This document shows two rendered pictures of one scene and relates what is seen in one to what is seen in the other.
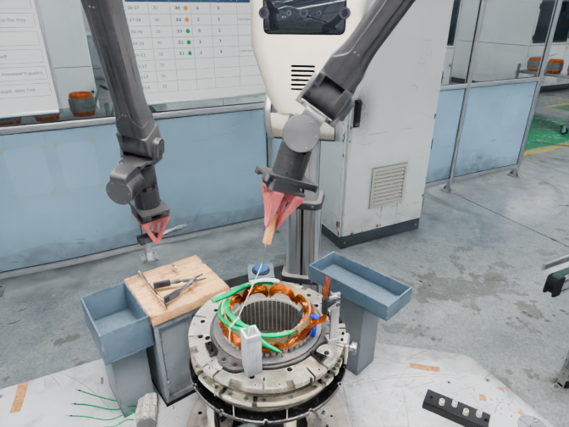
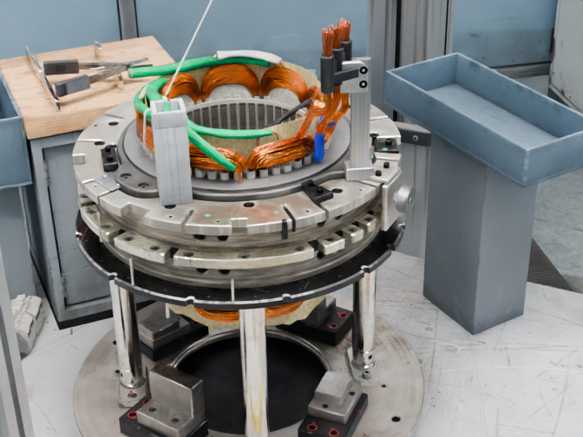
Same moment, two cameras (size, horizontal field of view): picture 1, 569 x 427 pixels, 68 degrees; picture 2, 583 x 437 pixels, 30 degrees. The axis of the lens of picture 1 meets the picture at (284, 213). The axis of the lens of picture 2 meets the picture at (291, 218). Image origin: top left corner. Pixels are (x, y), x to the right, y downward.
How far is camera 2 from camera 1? 36 cm
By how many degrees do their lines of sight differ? 14
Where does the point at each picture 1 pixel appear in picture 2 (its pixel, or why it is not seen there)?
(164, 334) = (55, 165)
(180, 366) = not seen: hidden behind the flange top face
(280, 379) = (223, 216)
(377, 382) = (514, 352)
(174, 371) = (75, 255)
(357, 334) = (475, 231)
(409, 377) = not seen: outside the picture
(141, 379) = (10, 259)
